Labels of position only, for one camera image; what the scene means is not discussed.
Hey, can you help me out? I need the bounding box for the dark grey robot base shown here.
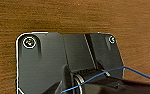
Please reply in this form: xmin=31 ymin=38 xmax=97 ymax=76
xmin=15 ymin=31 xmax=126 ymax=94

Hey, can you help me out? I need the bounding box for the round silver base bolt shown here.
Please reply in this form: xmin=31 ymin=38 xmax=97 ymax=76
xmin=108 ymin=36 xmax=117 ymax=45
xmin=23 ymin=35 xmax=38 ymax=49

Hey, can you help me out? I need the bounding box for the thin blue cable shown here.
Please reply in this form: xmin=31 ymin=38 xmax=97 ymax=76
xmin=60 ymin=66 xmax=150 ymax=94

